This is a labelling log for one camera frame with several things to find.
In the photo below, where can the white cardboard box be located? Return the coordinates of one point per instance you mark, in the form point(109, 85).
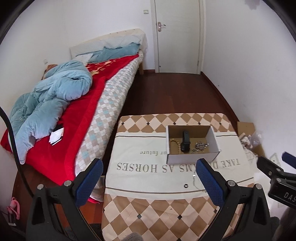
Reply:
point(203, 144)

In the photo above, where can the door handle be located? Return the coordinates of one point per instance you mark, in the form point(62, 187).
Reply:
point(160, 26)

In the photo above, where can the wall socket strip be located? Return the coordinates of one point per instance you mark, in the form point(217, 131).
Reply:
point(274, 159)

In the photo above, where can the brown cardboard sheet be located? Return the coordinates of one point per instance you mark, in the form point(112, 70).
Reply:
point(249, 129)

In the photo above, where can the wooden bed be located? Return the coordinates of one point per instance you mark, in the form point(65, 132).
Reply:
point(54, 164)

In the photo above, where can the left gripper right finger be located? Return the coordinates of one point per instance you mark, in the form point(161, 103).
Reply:
point(254, 221)

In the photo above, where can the white paper on bed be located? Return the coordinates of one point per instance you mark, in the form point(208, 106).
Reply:
point(56, 136)

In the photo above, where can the red blanket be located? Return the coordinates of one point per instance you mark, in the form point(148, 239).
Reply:
point(66, 120)

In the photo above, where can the pink hanger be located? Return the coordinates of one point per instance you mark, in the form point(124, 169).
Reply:
point(13, 212)

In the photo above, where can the white door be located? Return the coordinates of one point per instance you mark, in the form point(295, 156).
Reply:
point(179, 47)

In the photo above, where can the clear plastic wrap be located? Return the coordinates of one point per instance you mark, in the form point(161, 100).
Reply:
point(251, 141)

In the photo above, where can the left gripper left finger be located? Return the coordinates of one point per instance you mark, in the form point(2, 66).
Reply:
point(43, 220)

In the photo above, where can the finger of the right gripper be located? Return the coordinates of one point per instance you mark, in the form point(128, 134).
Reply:
point(289, 159)
point(268, 167)

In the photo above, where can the teal pillow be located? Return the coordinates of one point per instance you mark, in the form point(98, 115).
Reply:
point(108, 54)

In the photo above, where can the black smart watch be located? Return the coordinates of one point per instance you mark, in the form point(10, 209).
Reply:
point(185, 144)

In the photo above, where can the light blue duvet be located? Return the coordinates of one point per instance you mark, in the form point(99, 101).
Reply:
point(35, 114)

